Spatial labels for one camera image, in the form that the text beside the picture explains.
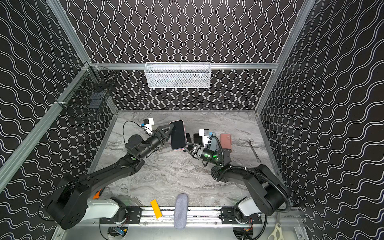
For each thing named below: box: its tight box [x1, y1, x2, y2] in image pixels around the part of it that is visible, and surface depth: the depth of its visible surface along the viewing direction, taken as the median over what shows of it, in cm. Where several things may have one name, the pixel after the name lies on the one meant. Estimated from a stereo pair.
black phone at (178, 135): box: [169, 119, 188, 150], surface depth 73 cm
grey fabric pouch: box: [174, 193, 189, 230], surface depth 76 cm
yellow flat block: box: [150, 199, 163, 219], surface depth 78 cm
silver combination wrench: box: [246, 139, 262, 163], surface depth 99 cm
